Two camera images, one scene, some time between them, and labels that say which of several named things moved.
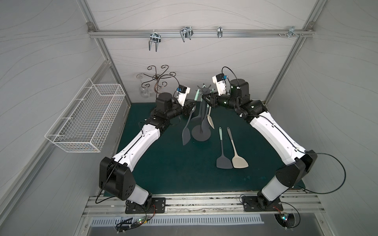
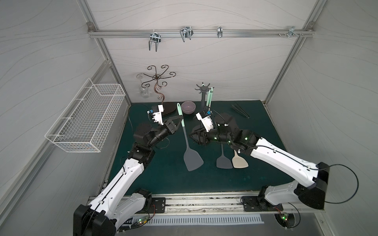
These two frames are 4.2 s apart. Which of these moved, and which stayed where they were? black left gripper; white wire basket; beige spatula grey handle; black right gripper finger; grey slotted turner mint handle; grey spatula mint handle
Moved: grey slotted turner mint handle; black right gripper finger; black left gripper
Stayed: grey spatula mint handle; white wire basket; beige spatula grey handle
